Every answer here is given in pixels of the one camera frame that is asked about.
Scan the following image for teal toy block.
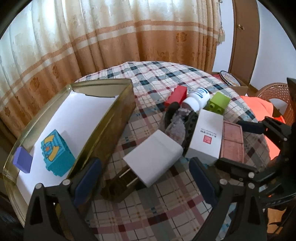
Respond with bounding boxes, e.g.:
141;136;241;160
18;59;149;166
40;130;76;178

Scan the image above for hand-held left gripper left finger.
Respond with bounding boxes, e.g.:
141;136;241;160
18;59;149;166
24;158;103;241

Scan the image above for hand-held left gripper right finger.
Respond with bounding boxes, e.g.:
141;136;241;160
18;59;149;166
188;156;269;241

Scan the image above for gold metal tin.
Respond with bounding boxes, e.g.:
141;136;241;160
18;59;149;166
2;78;137;229

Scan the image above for plaid tablecloth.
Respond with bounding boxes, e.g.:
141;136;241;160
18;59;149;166
23;61;271;241

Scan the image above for white pill bottle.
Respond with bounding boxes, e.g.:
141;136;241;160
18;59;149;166
181;88;211;114

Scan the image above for round cookie tin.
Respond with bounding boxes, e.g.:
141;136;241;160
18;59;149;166
219;70;241;87

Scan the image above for green toy block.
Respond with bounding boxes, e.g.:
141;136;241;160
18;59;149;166
203;91;231;116

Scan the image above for white box with red label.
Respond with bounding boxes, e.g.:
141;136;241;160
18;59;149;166
185;109;223;166

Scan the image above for purple block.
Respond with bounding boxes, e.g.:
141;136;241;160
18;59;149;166
13;146;33;174

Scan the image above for pink brick-patterned box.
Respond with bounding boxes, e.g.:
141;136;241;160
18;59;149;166
218;121;244;164

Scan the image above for white charger adapter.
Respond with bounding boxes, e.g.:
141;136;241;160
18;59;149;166
119;129;184;188

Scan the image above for cardboard box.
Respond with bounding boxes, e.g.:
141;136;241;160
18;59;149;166
211;71;249;95

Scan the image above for cream and orange curtain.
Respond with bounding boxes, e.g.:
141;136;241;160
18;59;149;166
0;0;226;139

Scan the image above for white paper liner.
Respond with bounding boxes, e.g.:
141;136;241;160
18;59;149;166
16;91;121;204

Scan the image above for red toy block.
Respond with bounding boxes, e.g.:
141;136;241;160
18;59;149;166
165;86;188;110

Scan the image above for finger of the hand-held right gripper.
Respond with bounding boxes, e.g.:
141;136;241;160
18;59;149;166
214;158;281;183
237;117;292;142

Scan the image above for wooden door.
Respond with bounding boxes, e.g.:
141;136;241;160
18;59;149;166
228;0;260;86

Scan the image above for wicker chair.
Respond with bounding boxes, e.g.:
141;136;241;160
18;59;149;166
255;82;296;121

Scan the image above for orange cloth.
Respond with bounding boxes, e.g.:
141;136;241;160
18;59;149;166
239;95;286;163

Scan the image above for dark grey toy shoe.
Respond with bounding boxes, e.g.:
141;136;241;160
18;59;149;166
159;102;199;156

